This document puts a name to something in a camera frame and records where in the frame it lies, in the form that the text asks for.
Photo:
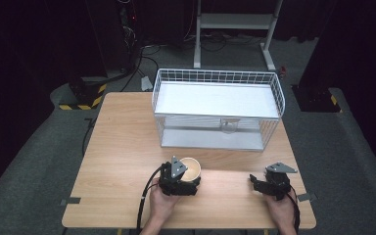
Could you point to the clear jar with white lid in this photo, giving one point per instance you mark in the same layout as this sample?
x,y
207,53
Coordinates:
x,y
229,125

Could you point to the small red object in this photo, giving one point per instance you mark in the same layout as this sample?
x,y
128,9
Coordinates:
x,y
282,71

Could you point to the person's right hand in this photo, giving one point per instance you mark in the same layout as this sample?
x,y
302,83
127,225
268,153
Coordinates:
x,y
280,213

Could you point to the black yellow striped stand base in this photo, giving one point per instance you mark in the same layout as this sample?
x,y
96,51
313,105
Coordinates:
x,y
316,99
84,94

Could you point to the white metal stand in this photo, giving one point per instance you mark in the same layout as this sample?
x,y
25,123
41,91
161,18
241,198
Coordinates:
x,y
235,21

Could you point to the person's left hand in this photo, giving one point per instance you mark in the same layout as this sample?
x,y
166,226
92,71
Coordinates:
x,y
161,205

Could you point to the grey power adapter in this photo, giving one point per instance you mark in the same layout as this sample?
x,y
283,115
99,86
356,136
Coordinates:
x,y
146,84

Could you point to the cream ceramic mug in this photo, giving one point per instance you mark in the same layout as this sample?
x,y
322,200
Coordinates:
x,y
192,169

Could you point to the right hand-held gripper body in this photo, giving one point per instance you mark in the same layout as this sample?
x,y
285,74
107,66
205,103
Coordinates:
x,y
278,184

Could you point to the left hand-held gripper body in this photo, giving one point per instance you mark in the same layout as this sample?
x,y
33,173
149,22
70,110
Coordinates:
x,y
173,182

